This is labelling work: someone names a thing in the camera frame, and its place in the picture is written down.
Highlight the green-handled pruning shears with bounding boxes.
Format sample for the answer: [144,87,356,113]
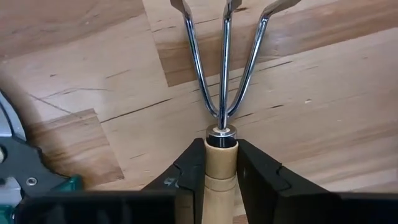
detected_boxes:
[0,90,83,224]

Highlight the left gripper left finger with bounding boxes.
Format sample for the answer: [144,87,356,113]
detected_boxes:
[14,138,206,224]

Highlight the wooden-handled steel hand rake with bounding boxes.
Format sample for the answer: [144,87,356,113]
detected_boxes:
[170,0,302,224]

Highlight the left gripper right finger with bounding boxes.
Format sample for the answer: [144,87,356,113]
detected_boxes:
[238,139,398,224]

